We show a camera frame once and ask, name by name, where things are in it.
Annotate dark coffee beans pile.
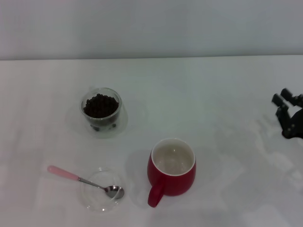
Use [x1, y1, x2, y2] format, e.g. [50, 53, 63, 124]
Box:
[82, 93, 119, 119]

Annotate red mug white inside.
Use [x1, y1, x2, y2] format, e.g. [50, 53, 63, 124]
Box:
[147, 138, 197, 208]

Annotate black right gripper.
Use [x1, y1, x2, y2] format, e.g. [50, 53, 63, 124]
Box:
[271, 88, 303, 139]

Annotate double-walled glass cup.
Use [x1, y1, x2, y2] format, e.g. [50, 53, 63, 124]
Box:
[80, 87, 123, 139]

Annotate pink-handled metal spoon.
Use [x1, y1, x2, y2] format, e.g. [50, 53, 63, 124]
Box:
[47, 165, 125, 200]

